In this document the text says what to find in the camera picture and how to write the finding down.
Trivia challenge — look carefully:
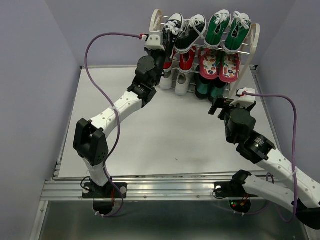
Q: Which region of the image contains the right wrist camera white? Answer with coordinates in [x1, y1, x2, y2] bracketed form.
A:
[229, 87, 256, 109]

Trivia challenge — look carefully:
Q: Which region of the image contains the green sneaker left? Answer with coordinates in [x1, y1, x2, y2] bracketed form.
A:
[204, 9, 232, 50]

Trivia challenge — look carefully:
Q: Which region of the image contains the red sneaker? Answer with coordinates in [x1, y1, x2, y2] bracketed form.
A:
[163, 52, 176, 73]
[179, 46, 196, 74]

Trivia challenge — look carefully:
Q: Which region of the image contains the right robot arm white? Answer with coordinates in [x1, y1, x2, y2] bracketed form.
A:
[209, 95, 320, 230]

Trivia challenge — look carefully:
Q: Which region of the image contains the black sneaker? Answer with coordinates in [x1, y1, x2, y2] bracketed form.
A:
[174, 14, 207, 54]
[162, 13, 184, 60]

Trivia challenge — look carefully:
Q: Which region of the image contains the green sneaker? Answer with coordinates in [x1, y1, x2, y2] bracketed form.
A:
[223, 11, 252, 55]
[204, 9, 232, 50]

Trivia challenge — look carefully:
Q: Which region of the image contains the aluminium mounting rail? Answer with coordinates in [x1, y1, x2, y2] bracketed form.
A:
[41, 169, 307, 202]

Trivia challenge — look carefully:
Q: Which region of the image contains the green sneaker right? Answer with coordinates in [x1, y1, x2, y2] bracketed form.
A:
[223, 11, 252, 55]

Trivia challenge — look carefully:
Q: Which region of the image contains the cream metal shoe rack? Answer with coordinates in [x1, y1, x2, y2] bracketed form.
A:
[144, 9, 260, 98]

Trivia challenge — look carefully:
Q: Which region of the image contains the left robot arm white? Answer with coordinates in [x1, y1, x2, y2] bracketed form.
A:
[73, 49, 166, 199]

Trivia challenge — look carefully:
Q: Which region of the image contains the white sneaker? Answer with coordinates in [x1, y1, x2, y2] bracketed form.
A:
[159, 70, 174, 90]
[174, 72, 192, 96]

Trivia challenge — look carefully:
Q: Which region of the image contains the pink patterned slipper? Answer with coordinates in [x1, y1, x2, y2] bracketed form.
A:
[219, 53, 241, 84]
[198, 48, 220, 80]

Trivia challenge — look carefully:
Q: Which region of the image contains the pink patterned slipper left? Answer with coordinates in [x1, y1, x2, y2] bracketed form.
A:
[198, 48, 220, 80]

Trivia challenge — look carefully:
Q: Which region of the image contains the pink patterned slipper right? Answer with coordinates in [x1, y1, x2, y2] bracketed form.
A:
[219, 53, 241, 84]

